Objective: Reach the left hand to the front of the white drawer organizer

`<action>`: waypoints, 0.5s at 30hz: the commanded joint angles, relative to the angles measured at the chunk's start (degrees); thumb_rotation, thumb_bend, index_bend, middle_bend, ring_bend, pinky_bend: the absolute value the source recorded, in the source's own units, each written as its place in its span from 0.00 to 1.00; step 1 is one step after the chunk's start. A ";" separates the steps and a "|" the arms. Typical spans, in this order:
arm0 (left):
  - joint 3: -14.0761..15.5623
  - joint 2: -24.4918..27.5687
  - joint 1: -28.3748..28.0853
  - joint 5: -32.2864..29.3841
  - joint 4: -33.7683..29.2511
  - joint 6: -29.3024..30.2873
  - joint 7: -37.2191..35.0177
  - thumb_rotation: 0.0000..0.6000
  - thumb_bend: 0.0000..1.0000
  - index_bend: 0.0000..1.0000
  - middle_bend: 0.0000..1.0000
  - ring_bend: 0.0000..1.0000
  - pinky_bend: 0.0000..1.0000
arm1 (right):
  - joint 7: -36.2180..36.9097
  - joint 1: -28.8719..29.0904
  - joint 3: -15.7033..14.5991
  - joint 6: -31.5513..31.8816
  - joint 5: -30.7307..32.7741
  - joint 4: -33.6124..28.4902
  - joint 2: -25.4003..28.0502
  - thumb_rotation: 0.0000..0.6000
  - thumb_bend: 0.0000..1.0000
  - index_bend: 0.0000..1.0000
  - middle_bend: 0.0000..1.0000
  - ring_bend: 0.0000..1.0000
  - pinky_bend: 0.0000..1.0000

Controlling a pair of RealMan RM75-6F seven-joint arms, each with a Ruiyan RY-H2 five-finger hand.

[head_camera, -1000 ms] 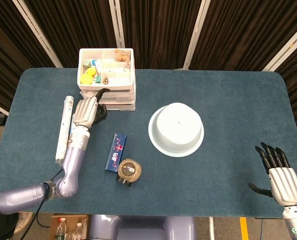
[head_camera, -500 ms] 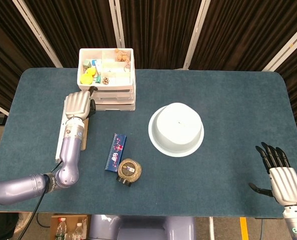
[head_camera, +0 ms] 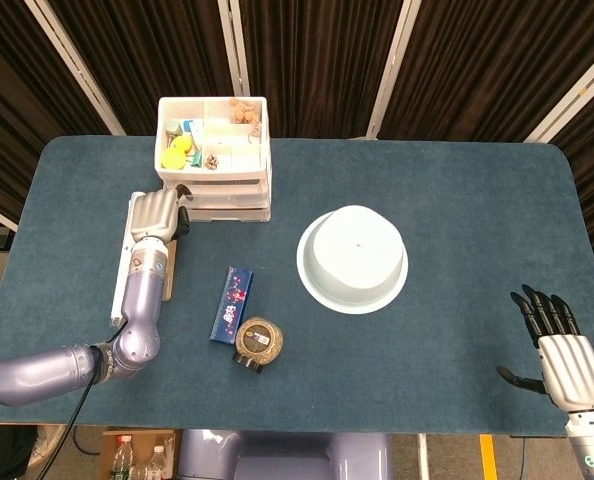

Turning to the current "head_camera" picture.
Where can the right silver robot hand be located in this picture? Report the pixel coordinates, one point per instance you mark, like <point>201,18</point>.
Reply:
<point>569,365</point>

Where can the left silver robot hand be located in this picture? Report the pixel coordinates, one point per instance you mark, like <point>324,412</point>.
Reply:
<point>152,215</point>

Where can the left purple robot arm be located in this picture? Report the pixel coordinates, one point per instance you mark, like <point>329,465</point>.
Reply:
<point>137,310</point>

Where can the clear plastic drawer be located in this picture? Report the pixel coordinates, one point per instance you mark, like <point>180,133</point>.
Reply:
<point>227,214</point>
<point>227,196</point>

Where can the white drawer organizer box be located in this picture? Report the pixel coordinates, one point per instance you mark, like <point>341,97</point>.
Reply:
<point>212,145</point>

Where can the yellow rubber duck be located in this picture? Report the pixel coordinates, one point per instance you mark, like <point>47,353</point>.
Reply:
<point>174,152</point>

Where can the small teal clip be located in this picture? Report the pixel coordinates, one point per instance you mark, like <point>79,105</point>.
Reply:
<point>196,160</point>

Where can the small pinkish brown trinket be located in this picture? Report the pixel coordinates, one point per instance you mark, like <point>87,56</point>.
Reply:
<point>211,162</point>

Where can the small blue white carton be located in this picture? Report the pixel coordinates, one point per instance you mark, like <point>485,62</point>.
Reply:
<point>192,127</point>

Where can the dark blue printed box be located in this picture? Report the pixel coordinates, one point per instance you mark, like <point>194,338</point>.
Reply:
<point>232,305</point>

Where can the brown plush toy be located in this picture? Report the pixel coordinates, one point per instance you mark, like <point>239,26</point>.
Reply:
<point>243,111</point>

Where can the round jar with gold lid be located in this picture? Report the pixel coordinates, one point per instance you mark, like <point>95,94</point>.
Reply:
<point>259,340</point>

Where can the white upturned plastic basin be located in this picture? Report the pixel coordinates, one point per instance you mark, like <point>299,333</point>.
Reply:
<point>354,260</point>

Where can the blue-grey table cloth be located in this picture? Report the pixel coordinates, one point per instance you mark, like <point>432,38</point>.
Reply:
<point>377,165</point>

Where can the dark brown curtain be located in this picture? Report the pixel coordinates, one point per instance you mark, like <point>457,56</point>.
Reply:
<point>317,50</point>

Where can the brown cardboard box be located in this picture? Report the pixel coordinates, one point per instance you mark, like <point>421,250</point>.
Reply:
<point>108,445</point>

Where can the clear water bottle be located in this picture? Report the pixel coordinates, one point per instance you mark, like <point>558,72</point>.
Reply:
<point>122,460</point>
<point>157,462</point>

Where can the purple robot torso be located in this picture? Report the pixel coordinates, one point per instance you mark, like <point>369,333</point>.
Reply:
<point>287,457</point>

